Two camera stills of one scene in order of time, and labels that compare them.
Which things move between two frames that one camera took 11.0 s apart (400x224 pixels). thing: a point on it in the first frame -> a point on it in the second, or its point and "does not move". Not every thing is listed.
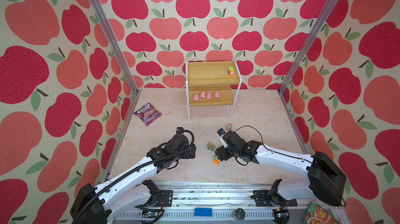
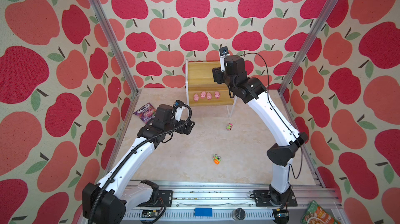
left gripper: [187, 154] -> [188, 128]
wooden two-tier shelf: [212, 84] does not move
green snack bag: [316, 214] does not move
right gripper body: [224, 153] -> [221, 76]
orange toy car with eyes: [216, 160] does not move
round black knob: [238, 214] does not move
